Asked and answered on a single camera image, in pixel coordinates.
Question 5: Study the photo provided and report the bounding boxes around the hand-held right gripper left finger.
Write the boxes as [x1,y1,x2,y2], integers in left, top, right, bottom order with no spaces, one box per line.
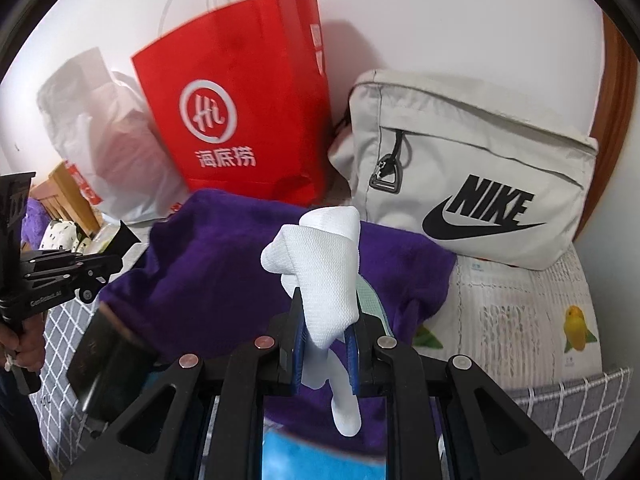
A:
[62,287,306,480]

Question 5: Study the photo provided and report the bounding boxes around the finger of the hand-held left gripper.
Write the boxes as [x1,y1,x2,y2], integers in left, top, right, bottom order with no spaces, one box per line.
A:
[25,265,123,305]
[27,251,123,273]

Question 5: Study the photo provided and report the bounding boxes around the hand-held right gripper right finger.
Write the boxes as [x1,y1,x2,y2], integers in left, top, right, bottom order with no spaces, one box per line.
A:
[345,300,583,480]

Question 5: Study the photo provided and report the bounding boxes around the white sock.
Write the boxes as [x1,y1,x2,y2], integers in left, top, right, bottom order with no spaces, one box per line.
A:
[260,206,362,437]

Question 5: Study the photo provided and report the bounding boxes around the purple fleece basket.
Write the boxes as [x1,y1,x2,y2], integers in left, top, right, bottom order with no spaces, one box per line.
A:
[97,187,457,456]

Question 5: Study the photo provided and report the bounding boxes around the person's left hand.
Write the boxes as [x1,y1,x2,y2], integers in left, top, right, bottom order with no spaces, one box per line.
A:
[0,312,47,377]

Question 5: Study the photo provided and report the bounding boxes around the purple fuzzy cloth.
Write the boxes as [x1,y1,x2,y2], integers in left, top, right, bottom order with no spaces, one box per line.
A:
[24,197,52,250]

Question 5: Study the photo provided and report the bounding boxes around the white cloth with black spots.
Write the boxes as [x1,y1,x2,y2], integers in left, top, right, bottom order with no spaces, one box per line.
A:
[40,219,97,255]

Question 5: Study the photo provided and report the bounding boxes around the pale green packet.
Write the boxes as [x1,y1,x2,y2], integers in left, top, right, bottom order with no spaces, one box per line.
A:
[356,272,397,337]

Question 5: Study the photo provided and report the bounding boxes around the brown cardboard box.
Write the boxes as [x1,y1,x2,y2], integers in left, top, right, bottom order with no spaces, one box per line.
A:
[31,160,102,236]

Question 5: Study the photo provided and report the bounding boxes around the dark green book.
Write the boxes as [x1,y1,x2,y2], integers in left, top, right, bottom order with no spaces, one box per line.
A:
[67,305,163,413]

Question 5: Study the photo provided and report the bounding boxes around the blue cardboard box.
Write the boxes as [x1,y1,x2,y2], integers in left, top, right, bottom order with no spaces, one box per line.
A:
[260,427,388,480]

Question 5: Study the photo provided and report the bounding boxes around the white plastic shopping bag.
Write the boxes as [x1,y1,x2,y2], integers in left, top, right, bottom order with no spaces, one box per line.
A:
[36,46,193,226]

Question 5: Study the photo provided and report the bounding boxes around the person's dark trousers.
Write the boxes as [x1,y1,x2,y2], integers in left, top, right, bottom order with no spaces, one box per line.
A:
[0,374,51,466]

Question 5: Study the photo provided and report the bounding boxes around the fruit print bedsheet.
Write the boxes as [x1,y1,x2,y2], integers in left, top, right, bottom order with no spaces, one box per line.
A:
[75,180,603,391]

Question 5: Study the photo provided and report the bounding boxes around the grey checked blanket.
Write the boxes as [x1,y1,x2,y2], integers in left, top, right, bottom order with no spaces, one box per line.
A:
[30,260,636,480]

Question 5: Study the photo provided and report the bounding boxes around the beige crossbody bag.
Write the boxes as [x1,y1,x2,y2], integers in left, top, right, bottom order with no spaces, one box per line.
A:
[327,69,599,272]

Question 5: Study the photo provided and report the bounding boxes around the red paper bag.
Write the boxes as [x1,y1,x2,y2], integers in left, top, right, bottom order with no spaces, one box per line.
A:
[131,0,333,207]

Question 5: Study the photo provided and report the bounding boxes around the brown wooden headboard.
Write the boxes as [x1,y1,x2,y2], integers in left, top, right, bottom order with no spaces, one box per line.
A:
[575,10,640,241]

